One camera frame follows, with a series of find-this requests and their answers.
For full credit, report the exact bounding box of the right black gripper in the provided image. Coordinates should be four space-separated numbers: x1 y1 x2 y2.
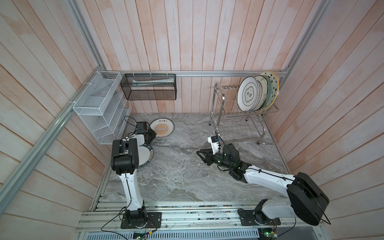
196 147 232 171

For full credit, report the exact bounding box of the small sunburst plate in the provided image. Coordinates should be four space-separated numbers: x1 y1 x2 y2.
150 118 175 138

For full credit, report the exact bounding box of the green rim lettered plate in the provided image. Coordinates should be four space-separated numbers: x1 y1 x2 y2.
138 145 154 168

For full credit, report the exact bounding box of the white plate green clover outline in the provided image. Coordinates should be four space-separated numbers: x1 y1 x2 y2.
237 77 259 112

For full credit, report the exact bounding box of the mint green flower plate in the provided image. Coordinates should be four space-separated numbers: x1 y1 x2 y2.
262 75 272 110

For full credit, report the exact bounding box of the cream plate with red berries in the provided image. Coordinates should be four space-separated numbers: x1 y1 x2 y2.
256 75 269 110

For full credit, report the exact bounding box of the white star patterned plate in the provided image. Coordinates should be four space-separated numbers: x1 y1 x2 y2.
261 71 279 111

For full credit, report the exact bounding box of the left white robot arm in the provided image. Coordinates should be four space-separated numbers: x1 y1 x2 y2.
111 122 156 229

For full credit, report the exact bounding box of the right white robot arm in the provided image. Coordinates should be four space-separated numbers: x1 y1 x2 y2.
196 143 330 226

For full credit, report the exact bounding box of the stainless steel dish rack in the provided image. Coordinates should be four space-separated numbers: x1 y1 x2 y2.
209 82 279 144

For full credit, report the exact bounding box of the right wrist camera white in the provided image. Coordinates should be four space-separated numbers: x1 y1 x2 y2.
208 135 221 155

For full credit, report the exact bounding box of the black wire mesh basket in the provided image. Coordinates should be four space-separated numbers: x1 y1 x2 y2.
120 73 177 101

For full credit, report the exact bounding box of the white wire mesh shelf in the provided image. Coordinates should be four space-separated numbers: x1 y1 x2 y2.
73 71 132 145

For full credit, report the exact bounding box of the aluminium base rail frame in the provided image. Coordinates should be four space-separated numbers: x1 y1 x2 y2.
74 193 325 240

